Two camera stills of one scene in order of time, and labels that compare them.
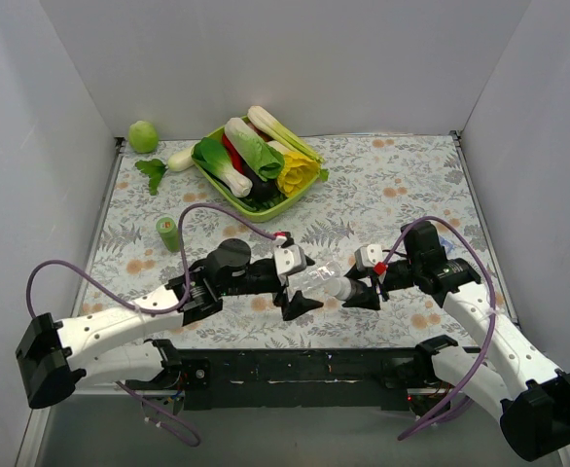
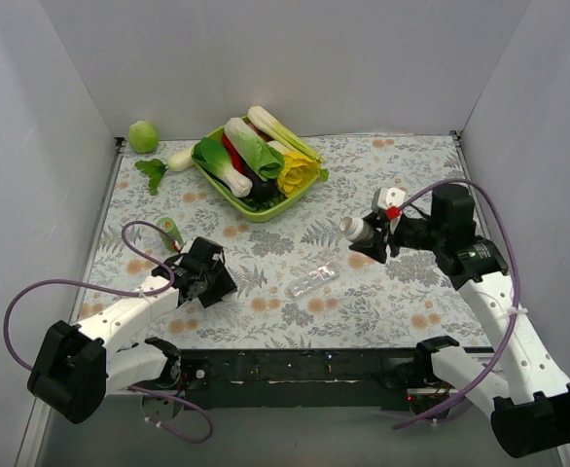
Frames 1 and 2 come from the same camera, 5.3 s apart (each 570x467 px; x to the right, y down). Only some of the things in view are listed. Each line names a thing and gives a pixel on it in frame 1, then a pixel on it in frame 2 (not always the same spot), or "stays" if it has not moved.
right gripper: (379, 283) -> (379, 238)
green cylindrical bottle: (170, 233) stays
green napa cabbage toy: (267, 161) stays
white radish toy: (155, 168) stays
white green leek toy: (282, 134) stays
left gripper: (280, 285) -> (212, 285)
